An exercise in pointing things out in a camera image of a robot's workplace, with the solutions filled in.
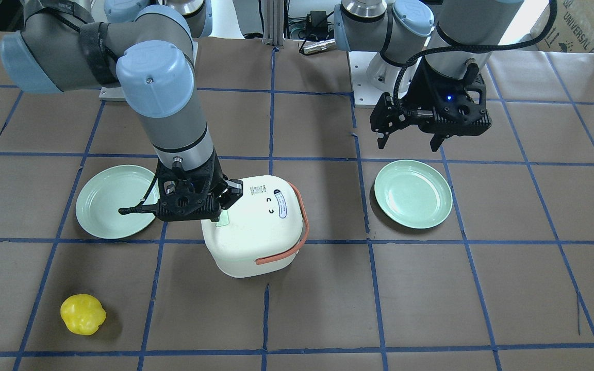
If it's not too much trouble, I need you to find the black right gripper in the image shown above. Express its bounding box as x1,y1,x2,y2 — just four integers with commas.
118,155,244,222

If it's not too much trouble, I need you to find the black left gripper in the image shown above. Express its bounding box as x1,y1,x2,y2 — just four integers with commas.
370,58,492,153

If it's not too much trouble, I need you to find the white rice cooker pink handle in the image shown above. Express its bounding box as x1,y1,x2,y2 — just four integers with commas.
201,175,310,279

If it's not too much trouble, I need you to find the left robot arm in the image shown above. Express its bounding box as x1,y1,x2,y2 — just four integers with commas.
332,1,522,151

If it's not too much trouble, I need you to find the green plate near right arm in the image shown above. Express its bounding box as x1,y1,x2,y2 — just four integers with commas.
75,165,159,239

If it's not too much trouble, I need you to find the green plate near left arm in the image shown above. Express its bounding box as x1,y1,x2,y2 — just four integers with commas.
373,160,453,229

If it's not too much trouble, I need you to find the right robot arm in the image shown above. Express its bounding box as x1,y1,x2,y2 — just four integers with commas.
0,1,243,222

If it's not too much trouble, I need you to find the yellow bell pepper toy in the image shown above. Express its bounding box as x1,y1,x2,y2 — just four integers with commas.
60,294,107,336

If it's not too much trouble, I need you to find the cardboard box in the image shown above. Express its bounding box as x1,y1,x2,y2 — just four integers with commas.
536,1,594,53

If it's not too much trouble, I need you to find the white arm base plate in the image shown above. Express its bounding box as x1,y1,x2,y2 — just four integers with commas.
99,85,126,103
348,51,400,108

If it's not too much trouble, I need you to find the black power adapter with cables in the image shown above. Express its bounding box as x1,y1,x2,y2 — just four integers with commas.
287,10,334,42

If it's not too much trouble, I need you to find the aluminium frame post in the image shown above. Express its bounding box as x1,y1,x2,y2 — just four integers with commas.
260,1,288,49

